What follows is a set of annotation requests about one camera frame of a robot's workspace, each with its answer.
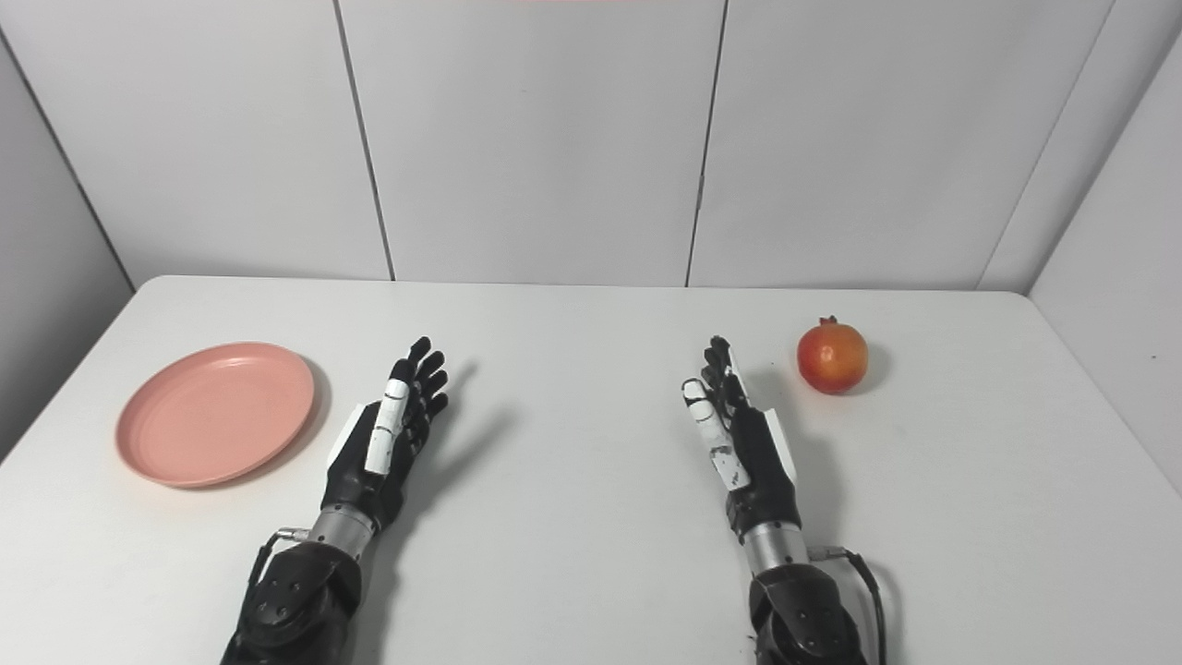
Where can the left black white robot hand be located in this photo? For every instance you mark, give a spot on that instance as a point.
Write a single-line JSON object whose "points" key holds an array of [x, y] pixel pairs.
{"points": [[383, 443]]}

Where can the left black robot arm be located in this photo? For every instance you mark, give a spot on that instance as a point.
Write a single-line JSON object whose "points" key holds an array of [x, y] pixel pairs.
{"points": [[305, 591]]}

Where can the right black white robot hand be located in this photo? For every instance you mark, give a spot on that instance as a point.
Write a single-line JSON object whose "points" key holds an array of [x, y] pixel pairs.
{"points": [[753, 462]]}

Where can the red pomegranate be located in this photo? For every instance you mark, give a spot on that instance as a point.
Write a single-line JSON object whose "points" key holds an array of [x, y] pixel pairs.
{"points": [[832, 356]]}

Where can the pink round plate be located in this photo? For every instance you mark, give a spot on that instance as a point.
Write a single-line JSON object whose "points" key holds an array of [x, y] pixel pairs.
{"points": [[215, 414]]}

